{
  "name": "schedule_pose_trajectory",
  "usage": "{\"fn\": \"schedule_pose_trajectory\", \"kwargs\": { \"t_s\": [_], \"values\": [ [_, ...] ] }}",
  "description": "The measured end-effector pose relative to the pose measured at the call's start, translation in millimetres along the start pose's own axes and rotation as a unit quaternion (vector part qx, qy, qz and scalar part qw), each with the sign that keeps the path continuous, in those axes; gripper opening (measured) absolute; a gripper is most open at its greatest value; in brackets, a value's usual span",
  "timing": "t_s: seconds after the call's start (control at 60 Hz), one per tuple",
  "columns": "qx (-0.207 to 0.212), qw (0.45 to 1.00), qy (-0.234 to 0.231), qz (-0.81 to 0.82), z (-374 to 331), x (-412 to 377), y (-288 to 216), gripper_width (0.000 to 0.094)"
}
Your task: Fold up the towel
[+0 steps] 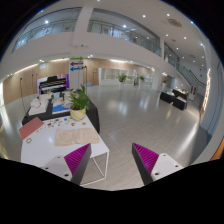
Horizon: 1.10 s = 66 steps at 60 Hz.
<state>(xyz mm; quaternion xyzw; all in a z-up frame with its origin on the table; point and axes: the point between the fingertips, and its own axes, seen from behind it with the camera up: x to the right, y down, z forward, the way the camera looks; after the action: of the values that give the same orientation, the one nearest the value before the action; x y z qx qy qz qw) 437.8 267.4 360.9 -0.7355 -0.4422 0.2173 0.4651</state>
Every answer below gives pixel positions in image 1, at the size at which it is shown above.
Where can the white table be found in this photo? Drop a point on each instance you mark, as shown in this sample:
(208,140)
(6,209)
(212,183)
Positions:
(39,147)

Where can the red notebook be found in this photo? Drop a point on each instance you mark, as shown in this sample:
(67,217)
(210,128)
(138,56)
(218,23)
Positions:
(30,127)

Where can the white cloth pile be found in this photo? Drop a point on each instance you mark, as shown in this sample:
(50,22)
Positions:
(35,103)

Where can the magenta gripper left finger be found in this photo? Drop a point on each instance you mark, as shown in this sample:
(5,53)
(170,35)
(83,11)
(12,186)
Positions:
(72,166)

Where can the black table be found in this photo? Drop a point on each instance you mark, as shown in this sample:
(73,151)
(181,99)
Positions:
(92,114)

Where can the black bench far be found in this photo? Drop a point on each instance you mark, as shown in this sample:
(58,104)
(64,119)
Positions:
(167,97)

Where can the beige knitted towel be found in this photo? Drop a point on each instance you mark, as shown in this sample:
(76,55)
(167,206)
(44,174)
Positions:
(76,136)

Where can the black upright piano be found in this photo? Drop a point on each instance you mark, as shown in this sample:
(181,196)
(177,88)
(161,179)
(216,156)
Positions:
(53,84)

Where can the direction sign pillar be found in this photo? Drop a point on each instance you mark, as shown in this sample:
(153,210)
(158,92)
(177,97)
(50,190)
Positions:
(76,72)

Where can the distant potted plant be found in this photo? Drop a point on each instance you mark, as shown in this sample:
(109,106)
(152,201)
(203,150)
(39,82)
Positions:
(121,78)

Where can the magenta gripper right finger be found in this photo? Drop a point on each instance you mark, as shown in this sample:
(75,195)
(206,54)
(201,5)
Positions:
(153,166)

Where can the potted green plant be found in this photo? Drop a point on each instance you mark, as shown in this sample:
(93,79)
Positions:
(80,103)

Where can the blue cloth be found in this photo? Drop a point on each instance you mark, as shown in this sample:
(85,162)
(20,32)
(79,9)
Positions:
(59,109)

